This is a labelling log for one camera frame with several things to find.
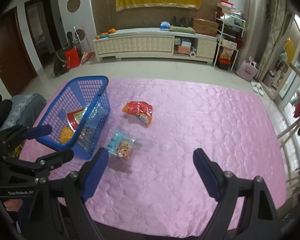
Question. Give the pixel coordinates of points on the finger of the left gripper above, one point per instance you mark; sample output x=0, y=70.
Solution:
x=37, y=132
x=56, y=159

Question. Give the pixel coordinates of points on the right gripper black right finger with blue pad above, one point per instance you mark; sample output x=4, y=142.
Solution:
x=245, y=208

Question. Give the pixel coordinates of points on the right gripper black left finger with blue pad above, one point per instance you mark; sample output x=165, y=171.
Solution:
x=44, y=217

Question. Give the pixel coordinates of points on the red yellow snack packet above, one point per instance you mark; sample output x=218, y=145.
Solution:
x=74, y=117

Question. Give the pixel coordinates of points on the blue plastic basket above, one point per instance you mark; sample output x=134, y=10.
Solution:
x=76, y=94

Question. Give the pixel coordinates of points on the light blue cake packet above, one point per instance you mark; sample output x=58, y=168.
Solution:
x=123, y=146
x=92, y=127

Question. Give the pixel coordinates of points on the cartoon cake snack packet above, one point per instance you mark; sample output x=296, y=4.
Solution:
x=66, y=135

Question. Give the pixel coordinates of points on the person's hand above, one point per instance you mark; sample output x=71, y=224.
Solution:
x=13, y=205

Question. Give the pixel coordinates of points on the grey blue chair cushion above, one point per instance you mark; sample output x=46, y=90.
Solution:
x=25, y=110

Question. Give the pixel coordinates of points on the dark bag on floor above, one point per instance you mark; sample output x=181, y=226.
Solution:
x=59, y=63

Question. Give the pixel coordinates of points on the brown wooden door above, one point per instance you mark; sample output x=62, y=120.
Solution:
x=16, y=68

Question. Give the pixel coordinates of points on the red bag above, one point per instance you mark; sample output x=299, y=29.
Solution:
x=72, y=58

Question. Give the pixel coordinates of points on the oranges on plate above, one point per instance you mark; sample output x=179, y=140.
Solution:
x=105, y=34

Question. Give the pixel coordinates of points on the white slippers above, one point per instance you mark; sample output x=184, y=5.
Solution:
x=257, y=88

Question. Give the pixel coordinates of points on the pink gift bag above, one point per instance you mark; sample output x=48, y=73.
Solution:
x=247, y=70

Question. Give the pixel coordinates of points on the cream tv cabinet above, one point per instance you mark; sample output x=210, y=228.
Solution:
x=156, y=43

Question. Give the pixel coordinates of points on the white metal shelf rack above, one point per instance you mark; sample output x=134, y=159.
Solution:
x=230, y=33

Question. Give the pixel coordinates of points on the cardboard box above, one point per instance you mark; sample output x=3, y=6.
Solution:
x=205, y=27

